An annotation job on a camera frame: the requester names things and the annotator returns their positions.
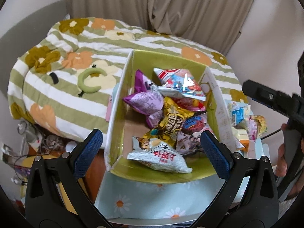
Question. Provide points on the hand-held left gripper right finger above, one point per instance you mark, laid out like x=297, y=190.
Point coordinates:
x=215, y=154

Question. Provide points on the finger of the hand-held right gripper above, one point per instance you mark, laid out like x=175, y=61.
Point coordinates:
x=263, y=93

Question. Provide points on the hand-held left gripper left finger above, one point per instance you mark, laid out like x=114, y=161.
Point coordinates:
x=87, y=152

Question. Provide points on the pink figure print snack packet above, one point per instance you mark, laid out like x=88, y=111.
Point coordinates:
x=190, y=142

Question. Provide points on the pile of snack packets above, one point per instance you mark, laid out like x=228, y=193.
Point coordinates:
x=239, y=116

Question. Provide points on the silver white snack packet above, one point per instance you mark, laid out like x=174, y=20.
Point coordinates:
x=161, y=158

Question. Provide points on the gold snack packet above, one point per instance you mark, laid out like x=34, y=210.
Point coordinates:
x=169, y=121

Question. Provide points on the purple snack packet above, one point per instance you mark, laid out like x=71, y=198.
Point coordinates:
x=144, y=99

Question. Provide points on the red white blue snack packet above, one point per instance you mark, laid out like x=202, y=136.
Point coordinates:
x=180, y=83

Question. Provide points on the green cardboard box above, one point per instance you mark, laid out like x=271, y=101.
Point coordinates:
x=142, y=61

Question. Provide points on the person's right hand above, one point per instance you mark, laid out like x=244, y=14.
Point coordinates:
x=281, y=156

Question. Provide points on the floral striped blanket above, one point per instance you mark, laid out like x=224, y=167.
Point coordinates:
x=71, y=114

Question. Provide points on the pink phone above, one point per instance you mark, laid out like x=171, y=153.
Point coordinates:
x=108, y=109

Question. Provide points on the white small appliance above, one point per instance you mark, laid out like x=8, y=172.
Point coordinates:
x=29, y=131

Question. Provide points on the green curved plush piece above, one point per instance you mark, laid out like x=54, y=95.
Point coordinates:
x=91, y=89

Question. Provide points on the light blue daisy tablecloth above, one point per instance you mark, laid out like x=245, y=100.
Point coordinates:
x=142, y=199

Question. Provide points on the beige curtain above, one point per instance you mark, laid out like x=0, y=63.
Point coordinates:
x=190, y=9

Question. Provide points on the grey headboard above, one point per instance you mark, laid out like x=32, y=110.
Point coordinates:
x=35, y=16

